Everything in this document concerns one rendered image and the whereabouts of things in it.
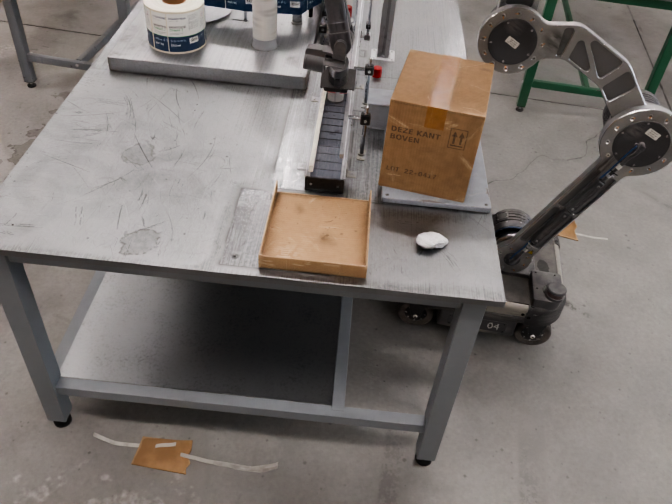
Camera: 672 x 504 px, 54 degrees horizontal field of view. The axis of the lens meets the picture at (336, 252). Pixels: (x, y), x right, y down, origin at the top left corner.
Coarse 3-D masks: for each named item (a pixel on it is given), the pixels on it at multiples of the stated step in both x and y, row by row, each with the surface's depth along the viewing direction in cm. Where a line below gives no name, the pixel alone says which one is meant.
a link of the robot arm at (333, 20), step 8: (328, 0) 173; (336, 0) 172; (344, 0) 173; (328, 8) 174; (336, 8) 173; (344, 8) 174; (328, 16) 175; (336, 16) 175; (344, 16) 174; (328, 24) 176; (336, 24) 175; (344, 24) 175; (352, 24) 181; (336, 32) 177; (344, 32) 176; (352, 32) 181; (336, 40) 178; (344, 40) 178; (352, 40) 180
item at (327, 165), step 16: (352, 48) 237; (336, 112) 204; (320, 128) 196; (336, 128) 197; (320, 144) 190; (336, 144) 190; (320, 160) 184; (336, 160) 184; (320, 176) 178; (336, 176) 179
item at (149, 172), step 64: (448, 0) 289; (384, 64) 240; (64, 128) 195; (128, 128) 198; (192, 128) 200; (256, 128) 203; (0, 192) 171; (64, 192) 173; (128, 192) 175; (192, 192) 177; (256, 192) 179; (320, 192) 181; (64, 256) 156; (128, 256) 158; (192, 256) 159; (256, 256) 161; (384, 256) 164; (448, 256) 166
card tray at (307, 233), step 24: (288, 192) 180; (288, 216) 172; (312, 216) 173; (336, 216) 174; (360, 216) 174; (264, 240) 161; (288, 240) 165; (312, 240) 166; (336, 240) 167; (360, 240) 167; (264, 264) 157; (288, 264) 157; (312, 264) 156; (336, 264) 155; (360, 264) 161
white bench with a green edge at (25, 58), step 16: (128, 0) 327; (16, 16) 341; (16, 32) 346; (112, 32) 385; (16, 48) 352; (96, 48) 369; (32, 64) 362; (48, 64) 357; (64, 64) 355; (80, 64) 353; (32, 80) 365
